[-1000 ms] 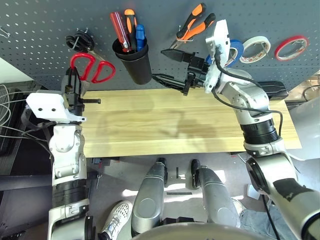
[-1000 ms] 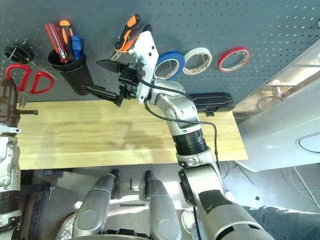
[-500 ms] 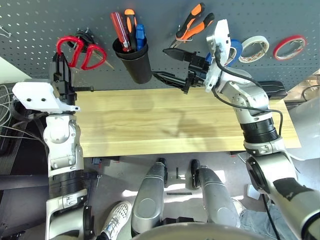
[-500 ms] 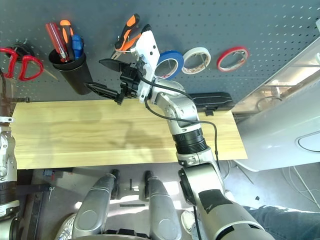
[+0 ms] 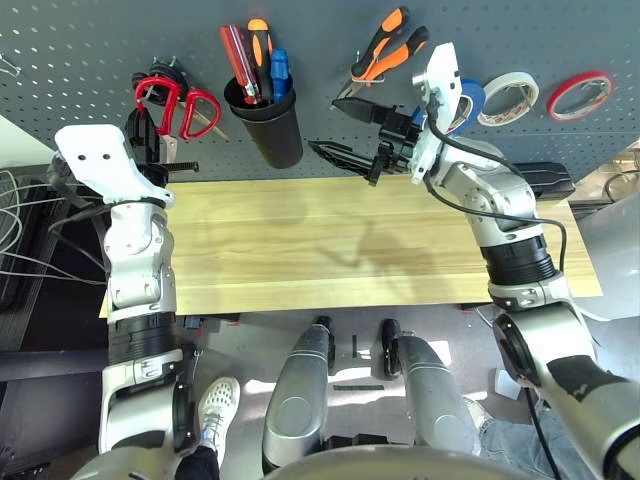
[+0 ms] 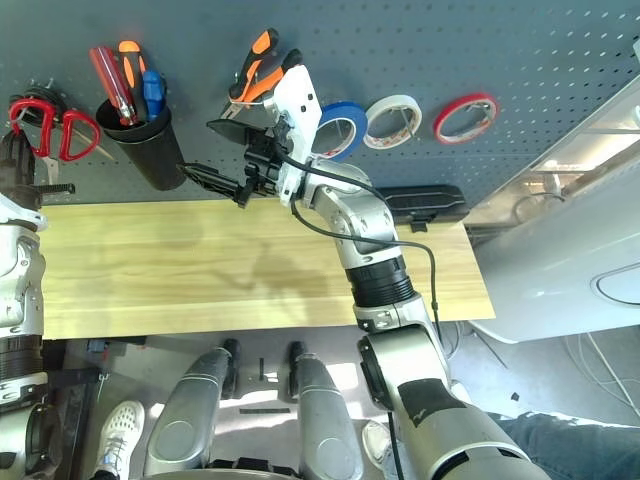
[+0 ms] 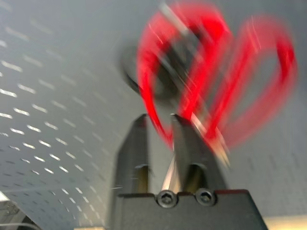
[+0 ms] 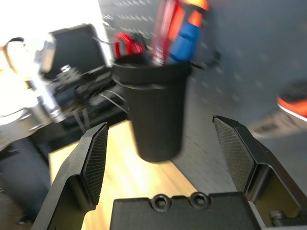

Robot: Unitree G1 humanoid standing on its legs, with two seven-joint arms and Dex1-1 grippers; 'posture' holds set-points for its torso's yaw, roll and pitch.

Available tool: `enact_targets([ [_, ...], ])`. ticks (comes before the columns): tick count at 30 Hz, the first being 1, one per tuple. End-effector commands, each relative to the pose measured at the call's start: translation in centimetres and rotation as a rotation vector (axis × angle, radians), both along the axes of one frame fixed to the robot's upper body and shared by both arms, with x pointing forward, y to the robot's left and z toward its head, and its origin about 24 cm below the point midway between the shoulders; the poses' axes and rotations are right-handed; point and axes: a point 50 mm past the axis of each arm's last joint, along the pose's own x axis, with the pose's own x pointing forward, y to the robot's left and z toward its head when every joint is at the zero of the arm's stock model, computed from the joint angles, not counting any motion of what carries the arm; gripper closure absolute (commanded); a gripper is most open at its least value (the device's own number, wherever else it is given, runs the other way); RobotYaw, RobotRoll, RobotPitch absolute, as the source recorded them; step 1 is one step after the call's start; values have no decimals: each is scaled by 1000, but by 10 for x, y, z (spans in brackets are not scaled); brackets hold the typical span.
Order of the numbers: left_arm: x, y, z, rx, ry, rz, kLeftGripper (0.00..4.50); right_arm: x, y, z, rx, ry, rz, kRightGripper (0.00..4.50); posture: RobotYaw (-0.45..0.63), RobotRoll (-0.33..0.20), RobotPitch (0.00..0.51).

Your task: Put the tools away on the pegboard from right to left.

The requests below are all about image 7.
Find grey perforated pegboard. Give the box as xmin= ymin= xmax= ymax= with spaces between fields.
xmin=0 ymin=0 xmax=307 ymax=230

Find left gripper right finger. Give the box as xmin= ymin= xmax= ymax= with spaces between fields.
xmin=170 ymin=114 xmax=227 ymax=192

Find red handled scissors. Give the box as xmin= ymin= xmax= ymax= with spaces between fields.
xmin=136 ymin=2 xmax=299 ymax=192

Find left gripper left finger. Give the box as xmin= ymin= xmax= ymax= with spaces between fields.
xmin=112 ymin=114 xmax=154 ymax=196

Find steel double prong hook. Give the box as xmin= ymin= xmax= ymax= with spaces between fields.
xmin=159 ymin=2 xmax=192 ymax=36

